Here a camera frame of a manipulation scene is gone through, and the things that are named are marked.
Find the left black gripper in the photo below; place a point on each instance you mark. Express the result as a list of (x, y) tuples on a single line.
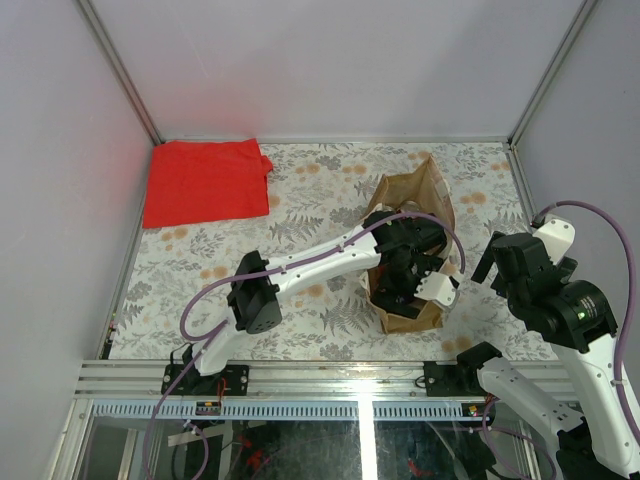
[(387, 291)]

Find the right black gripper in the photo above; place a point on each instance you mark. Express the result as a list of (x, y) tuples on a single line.
[(483, 265)]

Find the brown jute canvas bag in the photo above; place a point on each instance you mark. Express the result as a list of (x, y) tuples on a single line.
[(422, 191)]

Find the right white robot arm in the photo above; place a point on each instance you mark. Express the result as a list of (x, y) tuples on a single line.
[(596, 441)]

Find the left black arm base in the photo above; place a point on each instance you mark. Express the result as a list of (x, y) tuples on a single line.
[(232, 381)]

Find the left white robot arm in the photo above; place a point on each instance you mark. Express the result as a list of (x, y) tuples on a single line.
[(260, 286)]

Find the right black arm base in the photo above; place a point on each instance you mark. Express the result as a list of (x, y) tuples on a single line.
[(459, 379)]

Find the floral patterned tablecloth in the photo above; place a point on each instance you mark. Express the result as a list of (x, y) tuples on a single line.
[(316, 192)]

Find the red folded cloth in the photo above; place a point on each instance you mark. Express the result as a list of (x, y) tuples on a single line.
[(192, 183)]

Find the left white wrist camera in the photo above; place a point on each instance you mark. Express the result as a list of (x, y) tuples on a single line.
[(439, 288)]

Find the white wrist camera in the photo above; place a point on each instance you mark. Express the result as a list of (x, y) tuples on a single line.
[(439, 288), (557, 235)]

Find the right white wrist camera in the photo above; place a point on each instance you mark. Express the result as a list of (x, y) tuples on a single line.
[(557, 235)]

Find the aluminium front rail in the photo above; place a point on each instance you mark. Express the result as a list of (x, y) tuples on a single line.
[(295, 380)]

